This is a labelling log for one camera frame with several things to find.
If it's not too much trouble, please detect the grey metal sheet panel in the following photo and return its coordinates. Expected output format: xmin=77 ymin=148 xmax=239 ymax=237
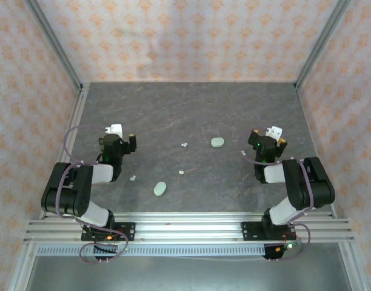
xmin=9 ymin=256 xmax=364 ymax=291

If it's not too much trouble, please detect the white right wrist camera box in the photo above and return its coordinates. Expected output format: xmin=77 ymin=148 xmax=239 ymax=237
xmin=264 ymin=125 xmax=284 ymax=141

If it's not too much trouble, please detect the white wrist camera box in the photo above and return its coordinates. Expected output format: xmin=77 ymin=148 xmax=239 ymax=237
xmin=104 ymin=123 xmax=124 ymax=138
xmin=264 ymin=125 xmax=284 ymax=141

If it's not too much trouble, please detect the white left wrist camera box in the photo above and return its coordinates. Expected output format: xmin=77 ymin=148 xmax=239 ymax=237
xmin=104 ymin=123 xmax=124 ymax=138

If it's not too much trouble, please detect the aluminium side rail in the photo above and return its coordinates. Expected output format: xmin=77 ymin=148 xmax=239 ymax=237
xmin=38 ymin=83 xmax=91 ymax=221
xmin=294 ymin=82 xmax=338 ymax=219

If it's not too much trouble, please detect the red orange wire bundle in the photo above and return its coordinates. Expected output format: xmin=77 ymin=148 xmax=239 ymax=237
xmin=88 ymin=227 xmax=127 ymax=244
xmin=276 ymin=232 xmax=303 ymax=253

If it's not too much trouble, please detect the black cable bracket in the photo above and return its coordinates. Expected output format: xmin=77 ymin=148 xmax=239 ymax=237
xmin=262 ymin=244 xmax=285 ymax=262
xmin=93 ymin=244 xmax=119 ymax=263

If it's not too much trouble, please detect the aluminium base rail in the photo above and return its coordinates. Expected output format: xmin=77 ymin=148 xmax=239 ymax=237
xmin=23 ymin=212 xmax=356 ymax=243

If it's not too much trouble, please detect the aluminium frame post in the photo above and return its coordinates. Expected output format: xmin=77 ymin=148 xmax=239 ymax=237
xmin=24 ymin=0 xmax=84 ymax=90
xmin=294 ymin=0 xmax=353 ymax=90

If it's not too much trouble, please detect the grey slotted cable duct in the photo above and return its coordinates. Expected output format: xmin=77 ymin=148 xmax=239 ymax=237
xmin=35 ymin=244 xmax=267 ymax=258

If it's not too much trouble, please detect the aluminium frame bar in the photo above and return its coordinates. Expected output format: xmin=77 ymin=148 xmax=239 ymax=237
xmin=6 ymin=242 xmax=38 ymax=291
xmin=338 ymin=242 xmax=367 ymax=291

